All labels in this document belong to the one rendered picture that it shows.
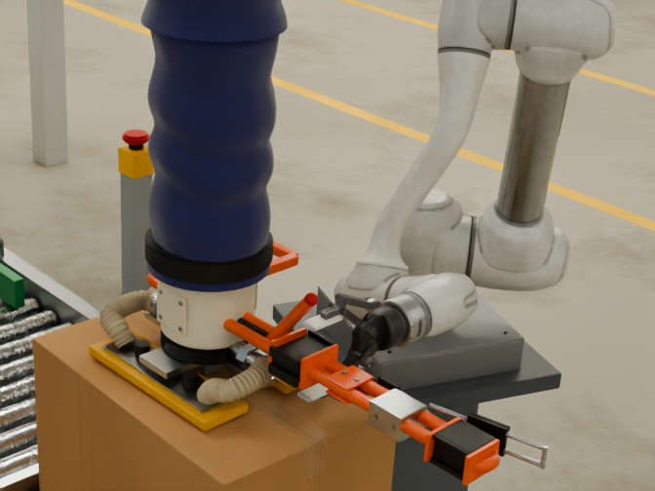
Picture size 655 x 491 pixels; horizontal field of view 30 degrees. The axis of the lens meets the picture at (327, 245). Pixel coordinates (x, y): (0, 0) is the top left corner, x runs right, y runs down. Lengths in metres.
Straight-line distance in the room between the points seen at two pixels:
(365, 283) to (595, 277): 2.83
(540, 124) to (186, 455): 0.95
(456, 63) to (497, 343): 0.71
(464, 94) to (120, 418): 0.85
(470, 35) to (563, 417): 2.03
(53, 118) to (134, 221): 2.60
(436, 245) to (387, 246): 0.32
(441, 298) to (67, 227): 3.17
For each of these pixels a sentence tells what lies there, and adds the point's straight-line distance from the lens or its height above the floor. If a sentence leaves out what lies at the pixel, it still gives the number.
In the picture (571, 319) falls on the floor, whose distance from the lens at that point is 4.71.
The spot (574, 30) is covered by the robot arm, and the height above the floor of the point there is 1.57.
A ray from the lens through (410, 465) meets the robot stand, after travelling 2.88.
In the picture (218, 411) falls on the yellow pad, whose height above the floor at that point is 0.97.
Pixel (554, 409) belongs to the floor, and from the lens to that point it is 4.12.
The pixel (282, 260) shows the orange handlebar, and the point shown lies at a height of 1.09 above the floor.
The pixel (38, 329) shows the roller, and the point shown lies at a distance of 3.33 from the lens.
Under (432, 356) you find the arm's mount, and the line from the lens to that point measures 2.63.
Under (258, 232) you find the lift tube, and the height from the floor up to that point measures 1.26.
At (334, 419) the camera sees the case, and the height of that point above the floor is 0.94.
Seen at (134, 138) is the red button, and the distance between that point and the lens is 3.17.
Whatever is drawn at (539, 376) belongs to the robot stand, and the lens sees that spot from 2.76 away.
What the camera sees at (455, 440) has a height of 1.10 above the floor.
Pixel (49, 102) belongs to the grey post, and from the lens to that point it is 5.77.
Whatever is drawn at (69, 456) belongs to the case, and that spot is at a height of 0.74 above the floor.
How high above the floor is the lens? 2.11
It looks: 24 degrees down
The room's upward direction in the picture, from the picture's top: 4 degrees clockwise
